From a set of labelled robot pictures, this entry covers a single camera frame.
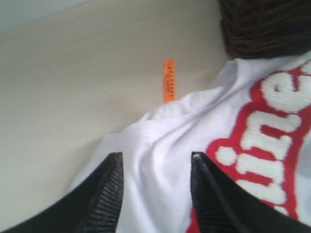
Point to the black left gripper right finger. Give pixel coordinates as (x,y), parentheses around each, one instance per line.
(221,206)

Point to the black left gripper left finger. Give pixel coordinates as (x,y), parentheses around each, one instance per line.
(93,206)

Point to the white t-shirt with red lettering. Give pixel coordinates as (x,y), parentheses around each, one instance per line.
(254,123)

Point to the dark red wicker basket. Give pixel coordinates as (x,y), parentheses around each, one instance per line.
(266,28)

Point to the orange paper tag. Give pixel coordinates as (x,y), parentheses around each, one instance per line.
(169,81)

